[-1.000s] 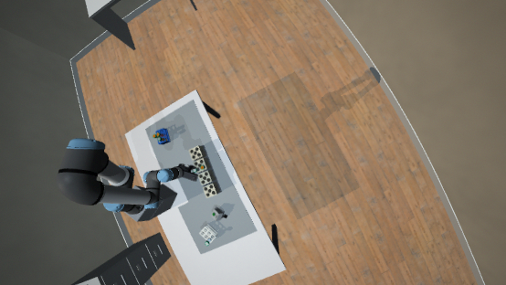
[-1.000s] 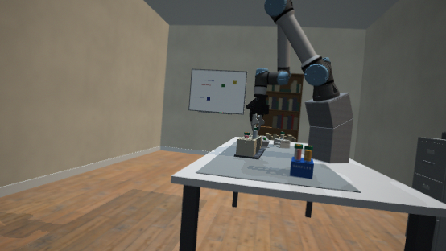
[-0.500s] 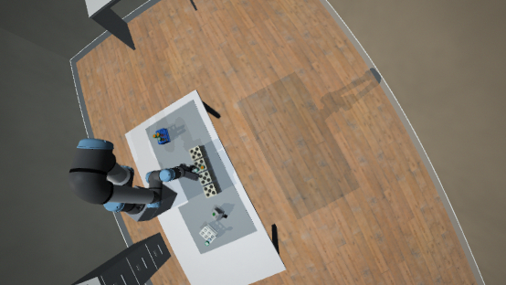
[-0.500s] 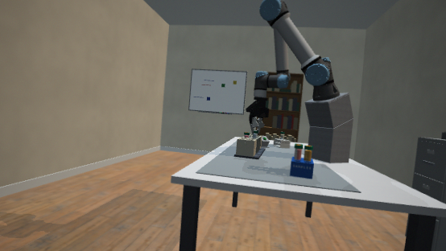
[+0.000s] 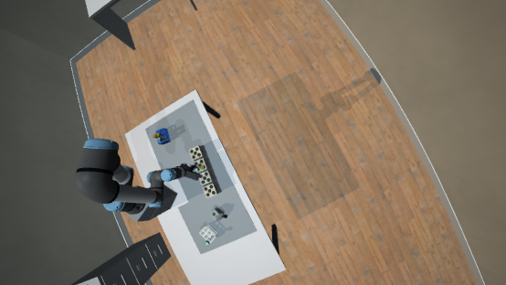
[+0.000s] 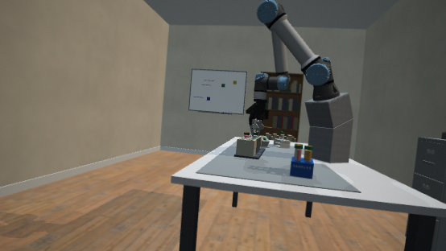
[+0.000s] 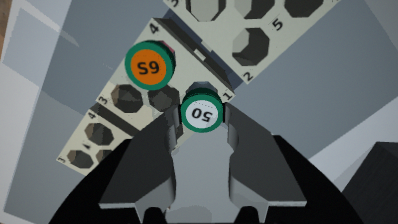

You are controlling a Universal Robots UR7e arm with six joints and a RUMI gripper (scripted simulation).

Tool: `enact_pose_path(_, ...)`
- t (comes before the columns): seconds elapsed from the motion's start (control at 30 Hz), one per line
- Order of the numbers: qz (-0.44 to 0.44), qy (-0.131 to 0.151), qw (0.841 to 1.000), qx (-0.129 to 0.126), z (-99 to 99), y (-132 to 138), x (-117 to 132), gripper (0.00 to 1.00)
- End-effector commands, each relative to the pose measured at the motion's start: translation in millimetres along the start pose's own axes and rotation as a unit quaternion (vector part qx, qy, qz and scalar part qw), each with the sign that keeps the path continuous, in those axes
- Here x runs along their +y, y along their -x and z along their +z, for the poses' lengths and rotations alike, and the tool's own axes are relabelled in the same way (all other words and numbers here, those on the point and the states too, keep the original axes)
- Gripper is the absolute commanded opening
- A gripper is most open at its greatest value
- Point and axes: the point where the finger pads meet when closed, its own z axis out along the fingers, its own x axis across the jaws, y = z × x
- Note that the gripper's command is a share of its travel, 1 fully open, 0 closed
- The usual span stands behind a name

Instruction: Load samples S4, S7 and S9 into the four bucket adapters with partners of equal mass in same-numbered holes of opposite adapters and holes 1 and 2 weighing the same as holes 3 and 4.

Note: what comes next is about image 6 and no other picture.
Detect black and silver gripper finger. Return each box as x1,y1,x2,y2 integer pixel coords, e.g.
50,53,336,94
249,113,258,136
257,119,264,135

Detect grey tube rack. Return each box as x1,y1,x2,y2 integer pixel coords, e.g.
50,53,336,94
273,138,291,148

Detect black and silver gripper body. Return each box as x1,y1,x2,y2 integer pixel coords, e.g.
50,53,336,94
251,99,269,119

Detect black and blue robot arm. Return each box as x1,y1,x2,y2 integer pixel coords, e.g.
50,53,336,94
254,0,340,101

